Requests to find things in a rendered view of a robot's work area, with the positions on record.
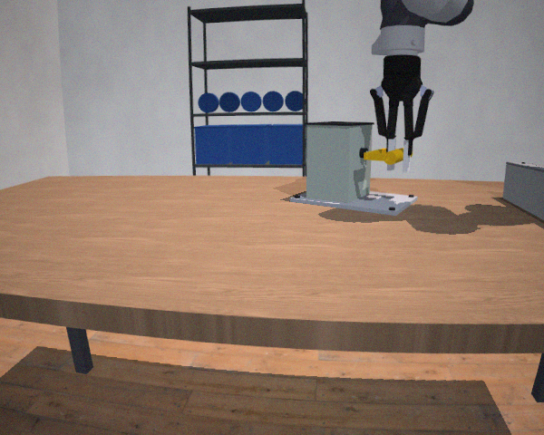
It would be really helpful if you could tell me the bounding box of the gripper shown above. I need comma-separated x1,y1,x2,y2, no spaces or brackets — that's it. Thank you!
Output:
370,55,434,172

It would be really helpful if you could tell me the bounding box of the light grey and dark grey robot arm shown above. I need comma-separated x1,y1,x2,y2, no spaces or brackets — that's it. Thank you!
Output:
372,0,474,56

